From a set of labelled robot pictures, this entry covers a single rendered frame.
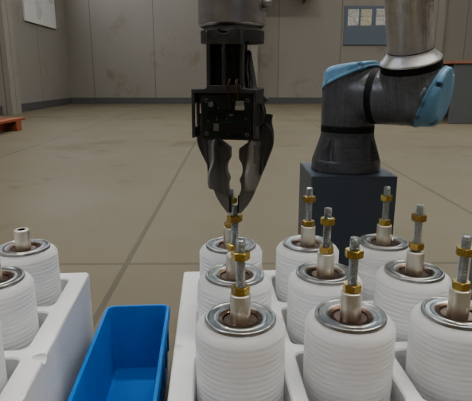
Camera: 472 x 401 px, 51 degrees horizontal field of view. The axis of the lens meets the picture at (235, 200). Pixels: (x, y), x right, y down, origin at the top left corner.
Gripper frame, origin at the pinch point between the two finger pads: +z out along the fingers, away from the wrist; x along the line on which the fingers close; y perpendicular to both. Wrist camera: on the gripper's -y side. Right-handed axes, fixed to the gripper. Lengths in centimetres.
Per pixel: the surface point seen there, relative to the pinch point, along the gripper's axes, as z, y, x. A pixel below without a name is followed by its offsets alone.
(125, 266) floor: 35, -59, -41
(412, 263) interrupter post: 8.3, -3.9, 22.5
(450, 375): 14.6, 11.1, 24.5
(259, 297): 11.2, 3.7, 3.6
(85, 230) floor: 35, -88, -68
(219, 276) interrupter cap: 9.7, 1.7, -1.8
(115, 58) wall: -52, -875, -400
